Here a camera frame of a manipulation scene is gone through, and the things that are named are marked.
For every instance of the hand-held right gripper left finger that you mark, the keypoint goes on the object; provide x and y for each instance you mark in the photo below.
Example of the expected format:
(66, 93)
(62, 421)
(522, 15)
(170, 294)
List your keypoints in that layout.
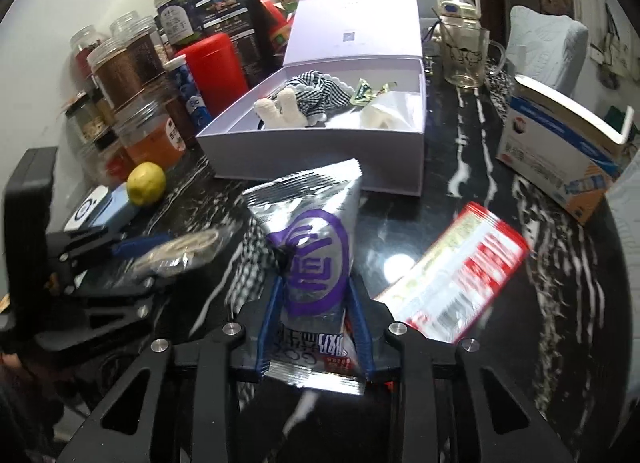
(266, 328)

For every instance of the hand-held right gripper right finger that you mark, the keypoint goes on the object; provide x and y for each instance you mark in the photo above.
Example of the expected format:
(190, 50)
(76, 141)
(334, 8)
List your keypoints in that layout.
(362, 335)

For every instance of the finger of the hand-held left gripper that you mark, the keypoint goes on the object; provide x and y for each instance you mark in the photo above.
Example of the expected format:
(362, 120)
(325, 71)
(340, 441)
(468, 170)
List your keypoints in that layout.
(125, 293)
(140, 245)

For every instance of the silver purple snack packet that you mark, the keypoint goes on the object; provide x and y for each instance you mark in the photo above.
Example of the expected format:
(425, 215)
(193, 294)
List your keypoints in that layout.
(315, 243)

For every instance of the red white snack packet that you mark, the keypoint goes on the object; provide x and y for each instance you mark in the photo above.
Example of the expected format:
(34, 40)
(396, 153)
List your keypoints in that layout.
(460, 273)

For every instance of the plush toy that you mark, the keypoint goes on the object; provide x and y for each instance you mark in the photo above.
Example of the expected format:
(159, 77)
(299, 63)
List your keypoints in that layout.
(280, 105)

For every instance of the clear plastic bag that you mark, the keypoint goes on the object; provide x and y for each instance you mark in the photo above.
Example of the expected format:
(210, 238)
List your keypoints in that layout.
(390, 113)

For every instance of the green snack packet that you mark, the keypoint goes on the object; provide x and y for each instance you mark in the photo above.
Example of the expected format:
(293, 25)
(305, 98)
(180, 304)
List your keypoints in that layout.
(367, 92)

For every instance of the lavender gift box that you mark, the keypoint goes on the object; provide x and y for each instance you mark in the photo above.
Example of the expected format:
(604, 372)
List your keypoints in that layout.
(350, 13)

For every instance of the light blue box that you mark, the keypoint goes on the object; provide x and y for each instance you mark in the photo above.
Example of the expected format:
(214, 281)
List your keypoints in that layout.
(122, 205)

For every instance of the checkered fabric piece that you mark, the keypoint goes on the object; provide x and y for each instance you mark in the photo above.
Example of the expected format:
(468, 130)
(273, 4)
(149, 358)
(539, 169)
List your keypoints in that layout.
(250, 268)

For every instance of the yellow lemon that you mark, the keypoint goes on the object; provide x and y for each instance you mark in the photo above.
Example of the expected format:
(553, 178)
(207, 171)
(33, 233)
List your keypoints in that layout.
(146, 183)

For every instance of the white round-dial device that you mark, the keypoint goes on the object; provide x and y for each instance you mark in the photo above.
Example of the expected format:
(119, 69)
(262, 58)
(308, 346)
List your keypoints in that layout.
(87, 208)

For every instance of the black lid red jar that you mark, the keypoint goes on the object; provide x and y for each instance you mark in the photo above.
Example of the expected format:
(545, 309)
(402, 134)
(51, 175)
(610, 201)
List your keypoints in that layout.
(115, 160)

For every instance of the large orange jar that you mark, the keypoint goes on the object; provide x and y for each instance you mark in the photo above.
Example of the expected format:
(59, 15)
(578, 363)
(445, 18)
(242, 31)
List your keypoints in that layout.
(150, 135)

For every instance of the dark brown jar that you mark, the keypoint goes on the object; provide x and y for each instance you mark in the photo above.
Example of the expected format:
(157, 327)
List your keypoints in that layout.
(180, 120)

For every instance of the small jar of white pieces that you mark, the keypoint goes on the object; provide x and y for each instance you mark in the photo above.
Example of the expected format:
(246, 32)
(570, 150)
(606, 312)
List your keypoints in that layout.
(87, 115)

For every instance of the blue tablet tube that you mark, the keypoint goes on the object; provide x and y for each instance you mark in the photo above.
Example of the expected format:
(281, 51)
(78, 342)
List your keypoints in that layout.
(192, 93)

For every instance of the brown powder jar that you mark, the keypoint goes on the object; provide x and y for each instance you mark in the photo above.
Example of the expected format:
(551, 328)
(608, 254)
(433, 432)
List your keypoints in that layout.
(125, 73)

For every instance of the red canister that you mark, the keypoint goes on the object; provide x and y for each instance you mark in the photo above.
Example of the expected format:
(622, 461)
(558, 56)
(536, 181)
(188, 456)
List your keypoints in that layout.
(215, 73)

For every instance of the jar of red dried fruit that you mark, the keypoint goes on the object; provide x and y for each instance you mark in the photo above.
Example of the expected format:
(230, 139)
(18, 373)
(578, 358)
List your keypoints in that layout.
(87, 50)

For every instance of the black stand-up pouch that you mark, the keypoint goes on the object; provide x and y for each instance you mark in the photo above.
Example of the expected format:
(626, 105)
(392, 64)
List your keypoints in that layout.
(225, 8)

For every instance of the red package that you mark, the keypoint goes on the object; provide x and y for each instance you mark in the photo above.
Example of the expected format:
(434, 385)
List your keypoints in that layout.
(275, 23)

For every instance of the blue white medicine box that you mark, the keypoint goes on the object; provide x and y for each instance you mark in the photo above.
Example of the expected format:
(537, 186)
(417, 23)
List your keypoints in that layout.
(555, 158)

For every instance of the glass mug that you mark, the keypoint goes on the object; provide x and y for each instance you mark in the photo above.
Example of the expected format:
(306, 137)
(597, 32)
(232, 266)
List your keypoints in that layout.
(465, 60)

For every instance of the chair with pale quilted cover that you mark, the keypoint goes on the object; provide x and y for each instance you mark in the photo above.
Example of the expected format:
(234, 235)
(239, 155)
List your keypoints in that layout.
(545, 43)

